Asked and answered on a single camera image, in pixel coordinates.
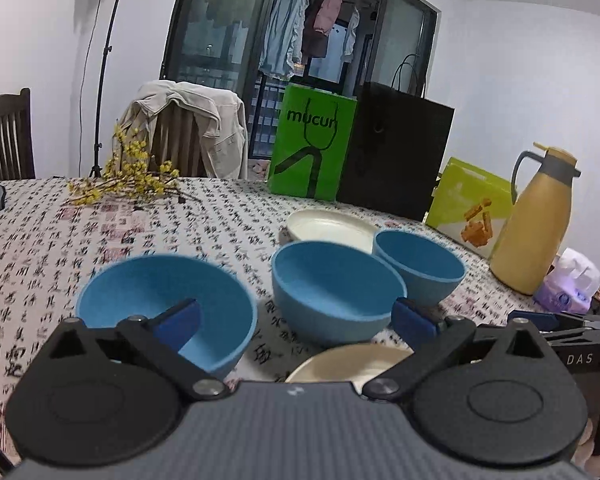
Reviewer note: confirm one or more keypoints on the yellow flower branch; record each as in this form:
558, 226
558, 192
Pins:
162, 167

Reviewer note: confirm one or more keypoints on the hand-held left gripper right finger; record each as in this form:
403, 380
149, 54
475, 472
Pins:
414, 325

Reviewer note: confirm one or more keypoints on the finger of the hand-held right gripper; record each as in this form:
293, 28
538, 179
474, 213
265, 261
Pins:
535, 318

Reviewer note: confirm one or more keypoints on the cream plate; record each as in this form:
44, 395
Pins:
325, 227
340, 362

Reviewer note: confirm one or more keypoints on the black paper bag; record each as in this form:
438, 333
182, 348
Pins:
395, 160

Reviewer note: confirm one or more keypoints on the hanging pink garment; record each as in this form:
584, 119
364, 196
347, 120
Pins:
328, 12

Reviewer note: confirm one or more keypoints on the wooden chair under jacket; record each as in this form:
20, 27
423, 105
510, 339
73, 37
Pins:
177, 140

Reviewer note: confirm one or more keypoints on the green paper bag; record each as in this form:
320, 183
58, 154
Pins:
340, 160

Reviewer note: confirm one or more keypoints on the yellow-green gift box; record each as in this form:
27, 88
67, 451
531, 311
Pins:
455, 195

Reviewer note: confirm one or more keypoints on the dark wooden chair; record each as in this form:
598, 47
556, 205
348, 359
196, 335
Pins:
5, 130

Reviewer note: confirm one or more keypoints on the blue bowl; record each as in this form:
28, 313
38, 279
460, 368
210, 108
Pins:
420, 260
130, 290
330, 285

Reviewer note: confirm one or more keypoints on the yellow thermos jug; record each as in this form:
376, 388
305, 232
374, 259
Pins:
530, 240

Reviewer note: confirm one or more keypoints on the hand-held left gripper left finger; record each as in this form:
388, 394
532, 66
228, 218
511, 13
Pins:
179, 324

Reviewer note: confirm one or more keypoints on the hanging light blue shirt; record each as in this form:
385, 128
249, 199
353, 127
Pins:
282, 30

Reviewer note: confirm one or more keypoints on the hanging white garment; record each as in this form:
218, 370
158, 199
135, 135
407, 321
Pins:
350, 35

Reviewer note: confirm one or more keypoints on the purple tissue pack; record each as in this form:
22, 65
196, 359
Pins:
565, 285

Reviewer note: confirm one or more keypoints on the black framed glass door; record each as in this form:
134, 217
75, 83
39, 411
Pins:
205, 35

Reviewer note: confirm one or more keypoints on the beige jacket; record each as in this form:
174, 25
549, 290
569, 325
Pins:
215, 125

